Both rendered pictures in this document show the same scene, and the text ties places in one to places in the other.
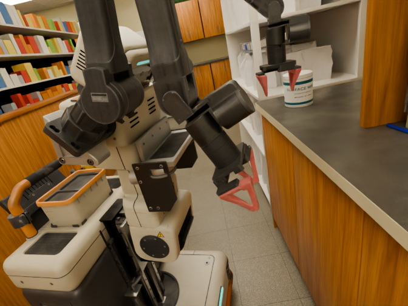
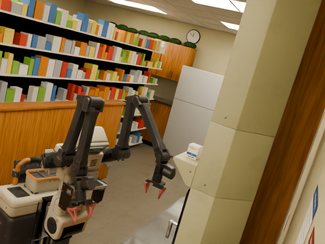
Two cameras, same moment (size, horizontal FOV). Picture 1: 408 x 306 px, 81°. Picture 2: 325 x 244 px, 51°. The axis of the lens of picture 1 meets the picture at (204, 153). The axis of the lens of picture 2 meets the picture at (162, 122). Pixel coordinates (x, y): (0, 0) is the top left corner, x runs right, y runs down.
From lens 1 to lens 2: 1.53 m
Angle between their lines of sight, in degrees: 23
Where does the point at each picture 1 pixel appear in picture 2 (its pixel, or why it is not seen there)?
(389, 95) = not seen: hidden behind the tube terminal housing
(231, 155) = (79, 199)
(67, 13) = (164, 25)
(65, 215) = (31, 185)
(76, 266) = (19, 208)
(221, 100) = (84, 180)
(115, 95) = (61, 160)
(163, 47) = (78, 157)
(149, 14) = (79, 147)
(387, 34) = not seen: hidden behind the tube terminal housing
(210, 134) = (77, 188)
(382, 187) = not seen: outside the picture
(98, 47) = (66, 145)
